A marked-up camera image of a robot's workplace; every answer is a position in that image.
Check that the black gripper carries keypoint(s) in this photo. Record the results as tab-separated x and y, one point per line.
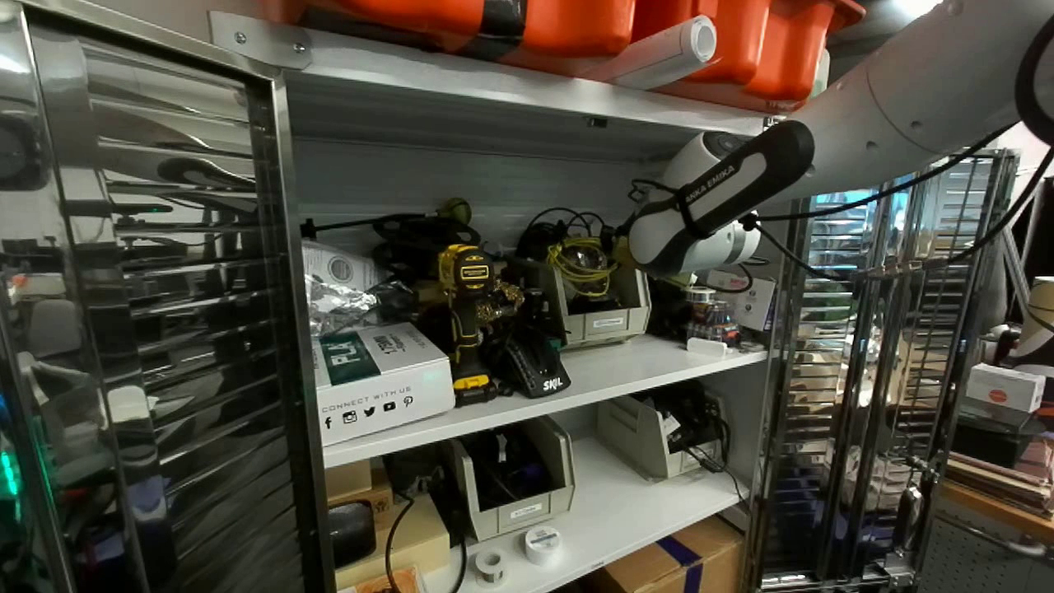
623	249

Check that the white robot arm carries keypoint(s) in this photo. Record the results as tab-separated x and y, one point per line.
911	100

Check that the black power tool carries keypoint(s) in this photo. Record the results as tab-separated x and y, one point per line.
422	234

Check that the orange tool case black latch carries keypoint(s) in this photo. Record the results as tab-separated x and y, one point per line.
572	21

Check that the white box green label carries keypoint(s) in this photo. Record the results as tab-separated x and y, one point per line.
383	398

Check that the cardboard box blue tape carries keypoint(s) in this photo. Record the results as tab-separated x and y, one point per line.
704	563

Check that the plain cardboard box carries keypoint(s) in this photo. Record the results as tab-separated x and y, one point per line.
422	540

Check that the white red small box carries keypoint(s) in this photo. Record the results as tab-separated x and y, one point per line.
1005	390

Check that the metal shelf cabinet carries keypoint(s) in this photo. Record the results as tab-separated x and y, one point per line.
659	366

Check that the white card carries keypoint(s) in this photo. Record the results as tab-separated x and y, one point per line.
760	309

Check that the black battery charger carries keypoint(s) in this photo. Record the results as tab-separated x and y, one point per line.
532	366

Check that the white cylinder roll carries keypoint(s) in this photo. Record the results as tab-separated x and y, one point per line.
669	54

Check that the grey open storage bin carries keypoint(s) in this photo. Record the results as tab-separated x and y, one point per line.
522	517

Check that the clear plastic bag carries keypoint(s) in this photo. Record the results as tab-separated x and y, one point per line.
334	290

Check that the white tape roll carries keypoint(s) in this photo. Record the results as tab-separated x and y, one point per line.
490	566
540	544

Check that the black round device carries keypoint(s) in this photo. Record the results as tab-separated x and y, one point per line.
353	532

